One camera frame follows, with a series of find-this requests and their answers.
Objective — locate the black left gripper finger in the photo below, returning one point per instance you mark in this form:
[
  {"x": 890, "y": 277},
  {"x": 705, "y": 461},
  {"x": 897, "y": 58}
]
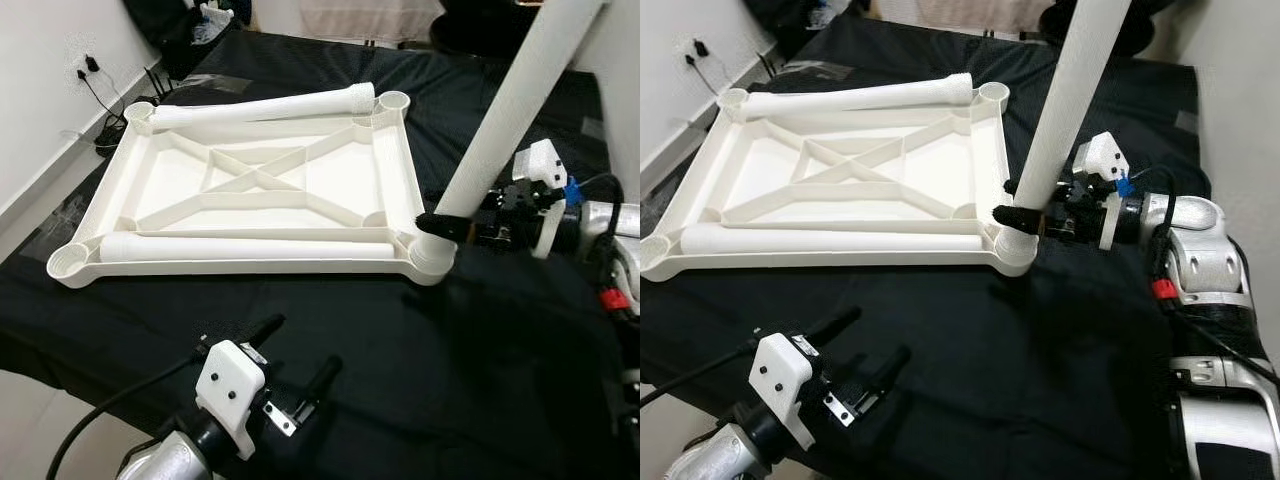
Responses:
[
  {"x": 266, "y": 333},
  {"x": 322, "y": 382},
  {"x": 889, "y": 372},
  {"x": 835, "y": 325}
]

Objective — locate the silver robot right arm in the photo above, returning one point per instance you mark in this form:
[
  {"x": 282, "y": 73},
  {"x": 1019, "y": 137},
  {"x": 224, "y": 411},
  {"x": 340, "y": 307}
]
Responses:
[
  {"x": 610, "y": 220},
  {"x": 1200, "y": 260}
]

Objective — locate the white plastic table top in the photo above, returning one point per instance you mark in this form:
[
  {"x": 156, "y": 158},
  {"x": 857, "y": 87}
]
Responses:
[
  {"x": 340, "y": 185},
  {"x": 940, "y": 175}
]

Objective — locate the black cloth cover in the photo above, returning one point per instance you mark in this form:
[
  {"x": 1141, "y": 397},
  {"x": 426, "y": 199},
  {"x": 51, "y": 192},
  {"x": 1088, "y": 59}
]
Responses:
[
  {"x": 1000, "y": 360},
  {"x": 400, "y": 380}
]

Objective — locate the beige fringed cloth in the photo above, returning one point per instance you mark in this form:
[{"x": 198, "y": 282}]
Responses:
[
  {"x": 370, "y": 18},
  {"x": 960, "y": 12}
]

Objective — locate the clear plastic wrapper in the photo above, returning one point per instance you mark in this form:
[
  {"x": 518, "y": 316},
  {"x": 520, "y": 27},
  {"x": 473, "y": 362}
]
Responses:
[
  {"x": 225, "y": 83},
  {"x": 822, "y": 70}
]

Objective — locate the black power adapter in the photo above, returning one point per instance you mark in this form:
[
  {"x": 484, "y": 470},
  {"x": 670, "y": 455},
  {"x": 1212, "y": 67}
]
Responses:
[{"x": 110, "y": 145}]

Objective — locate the colourful clothes pile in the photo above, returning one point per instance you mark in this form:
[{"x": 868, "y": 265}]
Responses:
[
  {"x": 824, "y": 14},
  {"x": 215, "y": 22}
]

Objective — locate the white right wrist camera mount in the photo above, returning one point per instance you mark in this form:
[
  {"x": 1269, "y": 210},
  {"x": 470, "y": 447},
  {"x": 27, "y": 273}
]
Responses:
[
  {"x": 540, "y": 160},
  {"x": 1100, "y": 155}
]

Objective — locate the white wall socket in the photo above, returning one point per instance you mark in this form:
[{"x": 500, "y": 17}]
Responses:
[
  {"x": 686, "y": 46},
  {"x": 76, "y": 50}
]

